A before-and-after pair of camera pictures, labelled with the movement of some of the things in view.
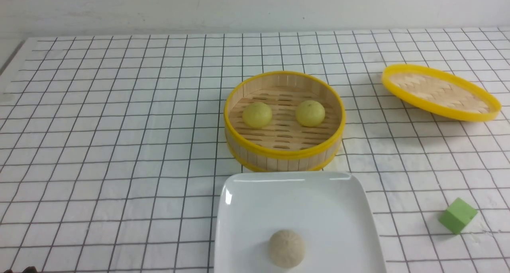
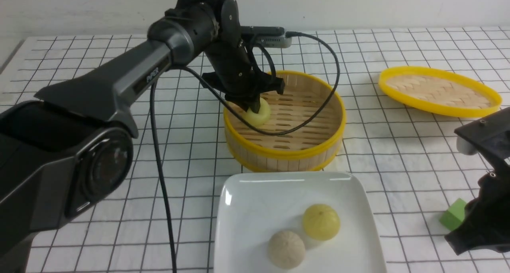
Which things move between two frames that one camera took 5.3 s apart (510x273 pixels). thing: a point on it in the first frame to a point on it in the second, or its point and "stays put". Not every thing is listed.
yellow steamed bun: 310,113 to 321,222
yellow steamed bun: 257,115 stays put
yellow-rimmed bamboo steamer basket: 284,122 stays put
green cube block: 457,215 stays put
